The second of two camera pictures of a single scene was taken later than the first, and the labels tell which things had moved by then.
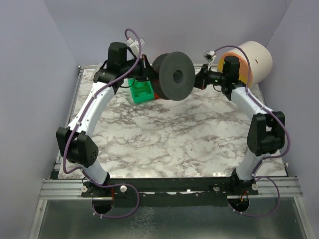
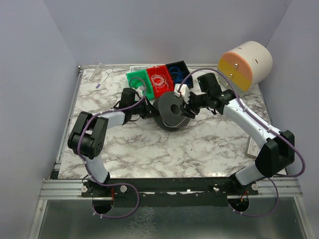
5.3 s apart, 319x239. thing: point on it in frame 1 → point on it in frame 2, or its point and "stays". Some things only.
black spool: [174, 75] → [170, 117]
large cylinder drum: [260, 58] stays
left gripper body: [145, 68] → [149, 111]
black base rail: [169, 192] stays
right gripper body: [203, 77] → [190, 106]
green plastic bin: [141, 90] stays
